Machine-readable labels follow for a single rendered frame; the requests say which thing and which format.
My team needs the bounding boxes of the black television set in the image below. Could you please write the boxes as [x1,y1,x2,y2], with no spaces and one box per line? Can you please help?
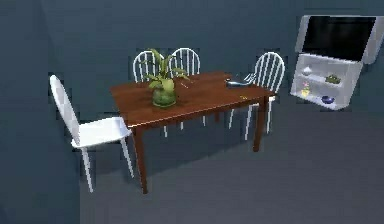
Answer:
[301,15,377,63]

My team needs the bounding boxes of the brown wooden dining table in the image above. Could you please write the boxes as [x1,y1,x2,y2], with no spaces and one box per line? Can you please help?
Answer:
[109,70,277,195]

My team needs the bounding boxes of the green potted house plant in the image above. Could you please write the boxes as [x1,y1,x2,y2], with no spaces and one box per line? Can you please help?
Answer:
[139,48,191,109]

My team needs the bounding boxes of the white spindle-back chair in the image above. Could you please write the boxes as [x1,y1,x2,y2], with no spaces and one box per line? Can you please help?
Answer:
[228,51,286,141]
[49,74,135,194]
[132,50,169,138]
[168,47,207,131]

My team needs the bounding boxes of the dark grey dish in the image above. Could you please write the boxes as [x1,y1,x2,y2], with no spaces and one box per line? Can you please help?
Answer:
[225,73,257,89]

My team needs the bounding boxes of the yellow pot with pink flower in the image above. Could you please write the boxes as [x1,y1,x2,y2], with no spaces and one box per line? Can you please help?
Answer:
[300,81,311,99]

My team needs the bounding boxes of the white shelf unit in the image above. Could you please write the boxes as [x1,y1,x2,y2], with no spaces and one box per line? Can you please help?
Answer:
[289,14,384,111]

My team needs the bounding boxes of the small green plant ornament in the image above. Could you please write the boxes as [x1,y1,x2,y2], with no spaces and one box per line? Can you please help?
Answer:
[325,74,342,85]

